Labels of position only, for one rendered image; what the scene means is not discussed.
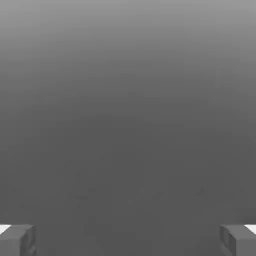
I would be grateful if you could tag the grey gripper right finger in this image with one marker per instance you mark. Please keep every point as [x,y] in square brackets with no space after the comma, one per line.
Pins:
[240,240]

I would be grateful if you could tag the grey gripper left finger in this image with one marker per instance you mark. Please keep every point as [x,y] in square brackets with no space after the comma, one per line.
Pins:
[16,240]

